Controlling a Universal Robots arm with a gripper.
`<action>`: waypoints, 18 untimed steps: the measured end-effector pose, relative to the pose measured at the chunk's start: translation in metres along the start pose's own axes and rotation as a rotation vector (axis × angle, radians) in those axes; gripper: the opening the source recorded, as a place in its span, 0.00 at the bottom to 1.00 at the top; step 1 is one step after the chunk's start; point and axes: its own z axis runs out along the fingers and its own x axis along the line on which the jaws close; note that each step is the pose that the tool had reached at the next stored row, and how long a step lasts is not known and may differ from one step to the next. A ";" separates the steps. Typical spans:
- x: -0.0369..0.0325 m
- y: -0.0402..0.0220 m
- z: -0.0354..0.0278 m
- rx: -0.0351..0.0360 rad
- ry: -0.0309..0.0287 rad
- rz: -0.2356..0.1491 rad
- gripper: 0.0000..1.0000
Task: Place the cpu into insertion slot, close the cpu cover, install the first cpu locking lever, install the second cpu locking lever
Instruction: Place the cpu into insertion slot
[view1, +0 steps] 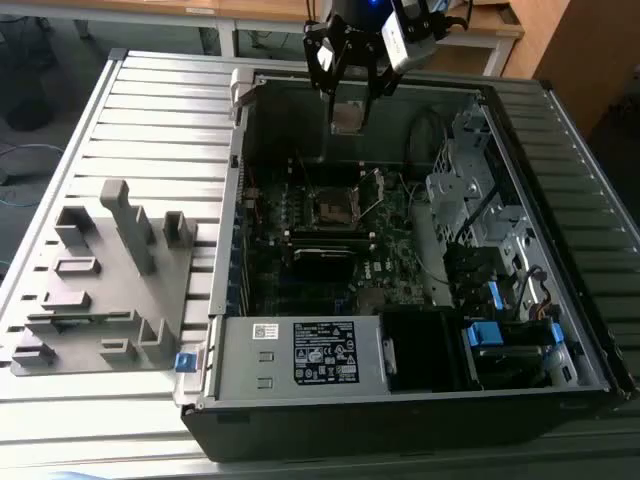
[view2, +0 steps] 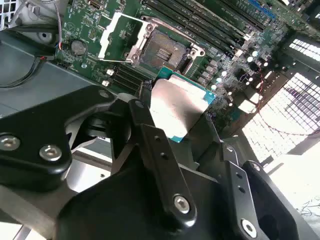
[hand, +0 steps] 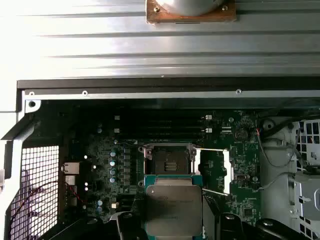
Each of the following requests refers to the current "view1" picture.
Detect green motherboard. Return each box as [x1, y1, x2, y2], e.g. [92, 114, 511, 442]
[242, 169, 451, 319]

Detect wooden desk white frame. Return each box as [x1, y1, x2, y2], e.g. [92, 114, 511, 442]
[0, 0, 236, 57]
[219, 0, 525, 77]

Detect wooden cabinet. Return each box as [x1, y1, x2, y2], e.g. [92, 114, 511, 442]
[502, 0, 640, 137]

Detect black RAM slot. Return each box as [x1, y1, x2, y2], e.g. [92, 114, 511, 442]
[291, 225, 369, 238]
[292, 236, 375, 250]

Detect silver CPU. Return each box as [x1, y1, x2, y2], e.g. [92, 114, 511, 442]
[330, 101, 365, 136]

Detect blue disk carrier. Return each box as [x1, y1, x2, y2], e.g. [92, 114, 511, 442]
[462, 321, 504, 347]

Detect multicoloured power wires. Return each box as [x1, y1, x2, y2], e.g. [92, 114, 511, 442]
[530, 297, 560, 322]

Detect silver metal disk bay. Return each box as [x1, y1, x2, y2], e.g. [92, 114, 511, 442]
[424, 97, 541, 281]

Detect green RAM stick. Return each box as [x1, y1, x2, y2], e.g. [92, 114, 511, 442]
[52, 313, 134, 329]

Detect CPU socket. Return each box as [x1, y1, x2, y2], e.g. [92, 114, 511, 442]
[309, 185, 364, 232]

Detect grey parts rack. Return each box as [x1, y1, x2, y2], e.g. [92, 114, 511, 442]
[8, 178, 200, 377]

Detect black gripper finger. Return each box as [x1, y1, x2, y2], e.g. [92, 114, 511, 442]
[362, 43, 404, 127]
[302, 22, 351, 124]

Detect black hard disk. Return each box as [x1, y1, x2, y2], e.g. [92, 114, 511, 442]
[472, 344, 546, 389]

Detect silver power supply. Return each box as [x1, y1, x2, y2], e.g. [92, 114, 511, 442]
[214, 314, 391, 401]

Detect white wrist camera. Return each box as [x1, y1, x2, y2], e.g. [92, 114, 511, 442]
[381, 8, 438, 76]

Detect black looped wire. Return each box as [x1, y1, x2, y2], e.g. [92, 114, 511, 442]
[406, 106, 450, 174]

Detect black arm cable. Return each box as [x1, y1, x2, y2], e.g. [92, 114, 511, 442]
[442, 0, 475, 32]

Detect grey case handle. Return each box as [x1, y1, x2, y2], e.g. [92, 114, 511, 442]
[228, 68, 256, 121]

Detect square chipset heatsink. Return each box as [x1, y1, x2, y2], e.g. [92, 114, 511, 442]
[357, 287, 386, 311]

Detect blue floor cable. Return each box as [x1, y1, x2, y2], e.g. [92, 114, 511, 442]
[0, 142, 66, 209]

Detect black PC case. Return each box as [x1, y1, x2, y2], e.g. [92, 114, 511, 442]
[172, 67, 639, 464]

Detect black graphics card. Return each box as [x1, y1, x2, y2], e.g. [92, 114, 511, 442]
[292, 247, 359, 286]

